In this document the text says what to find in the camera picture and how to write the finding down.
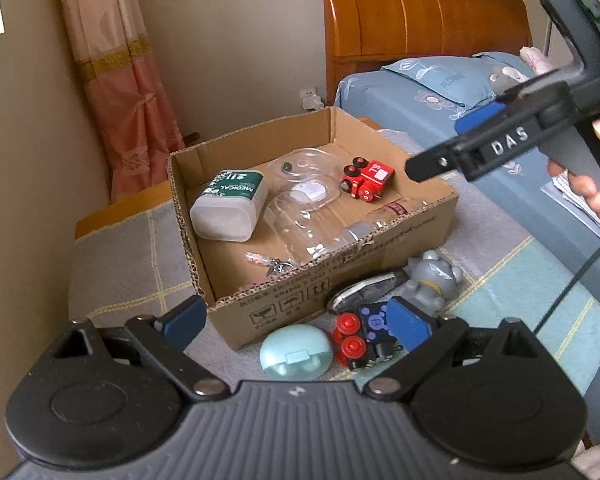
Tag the white green medical swab box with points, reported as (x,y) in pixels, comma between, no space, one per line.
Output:
(229,208)

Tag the stack of papers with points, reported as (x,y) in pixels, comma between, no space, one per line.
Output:
(559,190)

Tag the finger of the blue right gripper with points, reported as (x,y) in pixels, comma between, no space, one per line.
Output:
(477,116)

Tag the clear correction tape dispenser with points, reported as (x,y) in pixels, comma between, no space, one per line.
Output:
(364,291)

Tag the blue floral pillow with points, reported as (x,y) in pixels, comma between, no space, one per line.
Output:
(464,80)

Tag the grey cartoon figurine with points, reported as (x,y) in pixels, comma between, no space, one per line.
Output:
(432,282)

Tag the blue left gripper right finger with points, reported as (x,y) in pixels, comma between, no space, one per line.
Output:
(408,324)

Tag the brown cardboard box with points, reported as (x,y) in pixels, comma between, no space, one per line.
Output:
(243,306)

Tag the pink beige curtain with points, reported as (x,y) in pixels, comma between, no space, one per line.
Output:
(119,73)

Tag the black toy train red wheels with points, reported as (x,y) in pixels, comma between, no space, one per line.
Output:
(362,337)

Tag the white wall plug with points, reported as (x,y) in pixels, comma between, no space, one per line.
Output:
(311,100)

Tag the clear bottle red label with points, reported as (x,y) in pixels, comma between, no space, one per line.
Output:
(379,218)

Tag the pink rolled blanket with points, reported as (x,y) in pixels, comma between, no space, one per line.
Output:
(536,60)

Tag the orange wooden headboard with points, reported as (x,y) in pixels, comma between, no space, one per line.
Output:
(363,35)

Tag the small keychain trinket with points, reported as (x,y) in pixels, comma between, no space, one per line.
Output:
(274,267)

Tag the teal round earbud case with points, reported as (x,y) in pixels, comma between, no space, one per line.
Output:
(296,353)

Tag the clear square plastic container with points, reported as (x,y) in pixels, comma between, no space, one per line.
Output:
(311,176)

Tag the clear cylindrical plastic jar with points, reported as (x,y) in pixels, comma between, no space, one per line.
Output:
(307,232)

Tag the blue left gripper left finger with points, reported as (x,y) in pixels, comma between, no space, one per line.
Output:
(182,324)

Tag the grey plush toy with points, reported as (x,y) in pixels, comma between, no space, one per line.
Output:
(504,77)

